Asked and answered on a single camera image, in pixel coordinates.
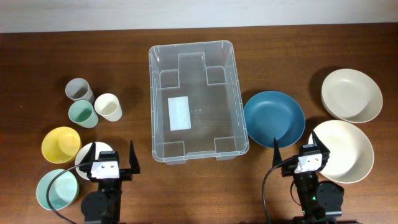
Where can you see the clear plastic storage bin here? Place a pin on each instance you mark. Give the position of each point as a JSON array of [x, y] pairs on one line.
[[206, 72]]

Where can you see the cream large bowl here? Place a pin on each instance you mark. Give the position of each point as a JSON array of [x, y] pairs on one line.
[[351, 152]]

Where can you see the beige large bowl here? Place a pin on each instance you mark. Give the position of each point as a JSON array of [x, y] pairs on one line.
[[351, 95]]

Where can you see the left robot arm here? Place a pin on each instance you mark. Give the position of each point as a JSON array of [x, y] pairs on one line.
[[104, 204]]

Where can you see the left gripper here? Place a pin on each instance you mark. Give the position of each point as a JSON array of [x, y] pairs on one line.
[[127, 174]]

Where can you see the yellow small bowl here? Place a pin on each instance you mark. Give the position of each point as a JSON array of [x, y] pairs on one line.
[[61, 145]]

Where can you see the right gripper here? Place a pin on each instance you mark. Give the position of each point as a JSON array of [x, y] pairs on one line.
[[324, 152]]

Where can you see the dark blue plate bowl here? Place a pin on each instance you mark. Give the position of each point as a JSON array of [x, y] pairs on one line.
[[274, 116]]

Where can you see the cream plastic cup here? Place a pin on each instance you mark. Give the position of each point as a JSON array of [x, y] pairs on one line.
[[108, 106]]

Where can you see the light blue small bowl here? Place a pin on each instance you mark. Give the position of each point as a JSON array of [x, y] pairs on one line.
[[63, 191]]

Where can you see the white small bowl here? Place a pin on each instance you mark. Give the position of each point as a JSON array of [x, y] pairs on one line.
[[100, 146]]

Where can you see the mint green plastic cup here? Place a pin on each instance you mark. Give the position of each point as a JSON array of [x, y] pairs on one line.
[[82, 113]]

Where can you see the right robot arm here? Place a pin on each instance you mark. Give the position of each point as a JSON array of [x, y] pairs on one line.
[[320, 201]]

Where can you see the grey plastic cup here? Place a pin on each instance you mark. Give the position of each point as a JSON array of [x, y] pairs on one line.
[[78, 89]]

